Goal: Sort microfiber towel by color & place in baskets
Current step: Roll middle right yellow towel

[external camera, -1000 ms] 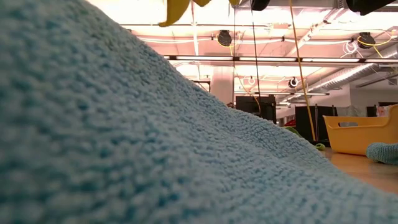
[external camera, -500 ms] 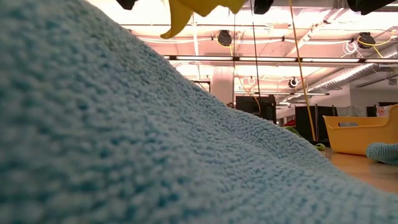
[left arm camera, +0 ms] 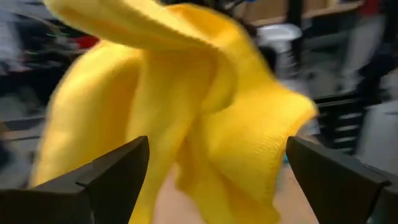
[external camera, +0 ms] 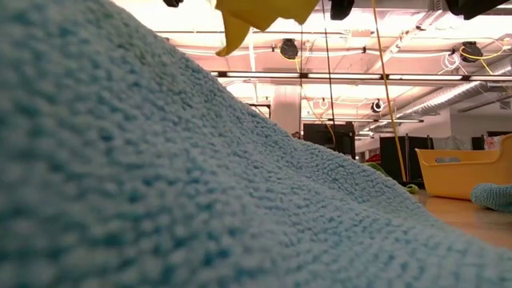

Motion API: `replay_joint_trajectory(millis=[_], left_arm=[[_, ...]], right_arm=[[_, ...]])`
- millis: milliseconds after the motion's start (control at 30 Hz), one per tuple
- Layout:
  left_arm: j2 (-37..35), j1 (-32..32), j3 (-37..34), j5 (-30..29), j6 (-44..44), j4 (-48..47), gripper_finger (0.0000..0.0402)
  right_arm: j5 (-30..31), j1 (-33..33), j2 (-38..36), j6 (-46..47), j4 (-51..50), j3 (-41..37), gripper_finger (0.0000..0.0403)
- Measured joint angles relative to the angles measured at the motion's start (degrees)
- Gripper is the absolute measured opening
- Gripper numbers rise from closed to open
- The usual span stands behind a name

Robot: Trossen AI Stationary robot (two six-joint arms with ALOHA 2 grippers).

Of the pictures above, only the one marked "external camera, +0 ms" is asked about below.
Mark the black hanging cable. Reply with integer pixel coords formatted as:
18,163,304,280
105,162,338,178
321,0,338,149

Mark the long ceiling light fixture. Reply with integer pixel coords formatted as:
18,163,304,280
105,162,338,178
210,70,512,83

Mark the blue microfiber towel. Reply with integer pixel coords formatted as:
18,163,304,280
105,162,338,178
470,182,512,213
0,0,512,288

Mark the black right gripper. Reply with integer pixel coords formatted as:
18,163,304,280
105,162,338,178
330,0,355,21

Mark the yellow microfiber towel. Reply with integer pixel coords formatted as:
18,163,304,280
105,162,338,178
214,0,321,58

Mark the yellow hanging cable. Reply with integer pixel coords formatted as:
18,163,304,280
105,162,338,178
370,0,408,183

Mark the silver flexible air duct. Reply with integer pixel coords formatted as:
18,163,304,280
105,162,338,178
394,78,512,119

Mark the black partition panel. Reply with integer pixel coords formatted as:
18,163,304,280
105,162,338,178
378,135,434,183

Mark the black monitor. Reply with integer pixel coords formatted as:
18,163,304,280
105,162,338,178
302,122,357,159

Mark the orange-yellow plastic basket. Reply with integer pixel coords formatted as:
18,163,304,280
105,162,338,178
414,133,512,201

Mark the green microfiber towel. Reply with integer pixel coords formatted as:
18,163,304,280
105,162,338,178
362,161,420,195

